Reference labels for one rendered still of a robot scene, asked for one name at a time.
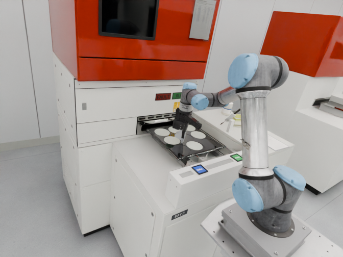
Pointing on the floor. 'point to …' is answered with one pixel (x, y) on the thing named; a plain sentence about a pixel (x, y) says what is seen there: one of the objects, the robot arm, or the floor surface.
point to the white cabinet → (157, 219)
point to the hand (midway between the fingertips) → (182, 141)
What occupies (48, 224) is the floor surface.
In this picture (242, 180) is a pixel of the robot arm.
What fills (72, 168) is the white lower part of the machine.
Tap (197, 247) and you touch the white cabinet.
